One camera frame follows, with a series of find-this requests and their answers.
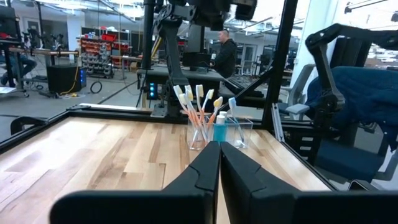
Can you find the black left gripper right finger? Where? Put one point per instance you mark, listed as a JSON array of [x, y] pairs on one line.
[[295, 208]]

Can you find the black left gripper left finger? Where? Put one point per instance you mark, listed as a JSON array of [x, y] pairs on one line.
[[140, 208]]

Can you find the blue white toothbrush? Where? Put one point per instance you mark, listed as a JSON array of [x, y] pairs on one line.
[[232, 102]]

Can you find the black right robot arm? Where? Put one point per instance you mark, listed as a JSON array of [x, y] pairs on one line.
[[172, 62]]

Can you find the black monitor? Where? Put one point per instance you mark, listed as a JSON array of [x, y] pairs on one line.
[[196, 46]]

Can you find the person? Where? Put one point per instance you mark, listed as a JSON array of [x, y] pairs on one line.
[[18, 67], [225, 56]]

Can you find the black drawer unit white labels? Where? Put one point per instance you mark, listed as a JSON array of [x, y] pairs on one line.
[[306, 143]]

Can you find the dark grey cabinet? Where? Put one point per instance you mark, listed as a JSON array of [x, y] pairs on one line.
[[192, 74]]

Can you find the grey office chair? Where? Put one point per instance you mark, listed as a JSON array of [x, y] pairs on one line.
[[348, 161]]

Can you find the black pole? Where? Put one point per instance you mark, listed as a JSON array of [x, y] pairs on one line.
[[280, 62]]

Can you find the black rig diagonal strut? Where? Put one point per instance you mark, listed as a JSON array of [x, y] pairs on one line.
[[248, 88]]

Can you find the clear acrylic organizer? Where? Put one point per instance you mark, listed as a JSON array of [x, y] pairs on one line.
[[245, 137]]

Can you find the red bin storage rack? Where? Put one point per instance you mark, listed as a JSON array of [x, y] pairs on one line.
[[96, 53]]

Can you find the dark blue jacket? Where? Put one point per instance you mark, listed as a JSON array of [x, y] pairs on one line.
[[367, 93]]

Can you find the black computer tower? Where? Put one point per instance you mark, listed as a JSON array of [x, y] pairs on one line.
[[63, 77]]

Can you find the wooden background table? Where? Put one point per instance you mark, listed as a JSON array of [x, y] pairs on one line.
[[43, 52]]

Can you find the silver metal bracket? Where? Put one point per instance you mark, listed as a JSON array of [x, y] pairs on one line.
[[159, 111]]

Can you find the black aluminium table frame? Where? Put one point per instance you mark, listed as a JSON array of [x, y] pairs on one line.
[[93, 112]]

